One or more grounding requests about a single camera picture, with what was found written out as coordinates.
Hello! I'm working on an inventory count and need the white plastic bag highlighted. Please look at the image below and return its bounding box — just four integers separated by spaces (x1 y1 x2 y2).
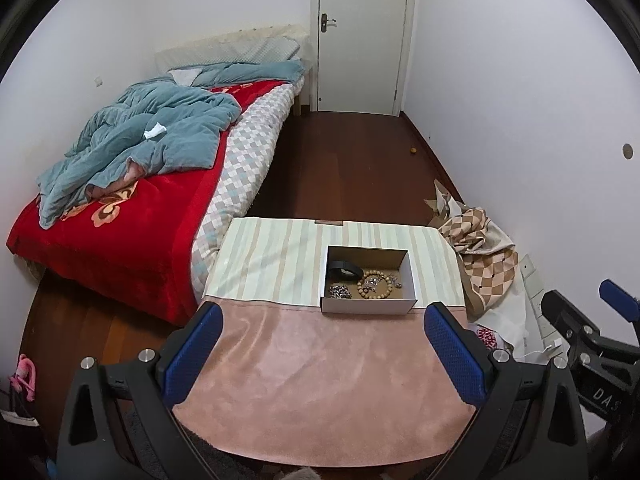
473 266 547 364

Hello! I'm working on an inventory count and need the silver pendant in box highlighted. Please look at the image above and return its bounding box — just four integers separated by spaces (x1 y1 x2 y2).
385 275 402 288

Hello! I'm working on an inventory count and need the checkered beige cloth pile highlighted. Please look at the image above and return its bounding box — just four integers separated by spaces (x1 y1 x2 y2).
425 180 520 318

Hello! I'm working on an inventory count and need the pink striped table cloth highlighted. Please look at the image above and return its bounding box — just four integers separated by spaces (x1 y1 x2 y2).
174 218 473 467

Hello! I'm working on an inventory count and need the white cardboard box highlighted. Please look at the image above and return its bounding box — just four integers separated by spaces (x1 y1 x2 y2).
320 246 418 316

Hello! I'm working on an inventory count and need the pink slipper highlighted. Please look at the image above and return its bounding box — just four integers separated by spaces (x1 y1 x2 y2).
10 353 37 402

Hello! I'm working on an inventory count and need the red bed blanket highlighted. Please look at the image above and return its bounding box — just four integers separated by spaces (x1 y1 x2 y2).
6 81 284 326

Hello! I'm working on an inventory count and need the blue-grey quilt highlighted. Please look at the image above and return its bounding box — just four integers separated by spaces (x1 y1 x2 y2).
37 60 305 230

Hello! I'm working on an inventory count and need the checkered mattress pad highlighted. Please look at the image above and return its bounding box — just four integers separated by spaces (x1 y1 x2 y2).
191 78 305 300

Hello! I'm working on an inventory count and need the white door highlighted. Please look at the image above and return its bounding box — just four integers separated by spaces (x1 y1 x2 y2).
314 0 414 116

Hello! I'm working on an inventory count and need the wooden bead bracelet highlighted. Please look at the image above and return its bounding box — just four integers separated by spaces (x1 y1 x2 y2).
354 268 396 302

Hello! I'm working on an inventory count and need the black bangle bracelet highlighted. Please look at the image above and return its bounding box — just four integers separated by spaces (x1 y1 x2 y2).
326 260 365 283

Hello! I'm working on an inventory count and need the metal door handle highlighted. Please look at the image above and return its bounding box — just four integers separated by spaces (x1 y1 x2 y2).
320 13 337 34

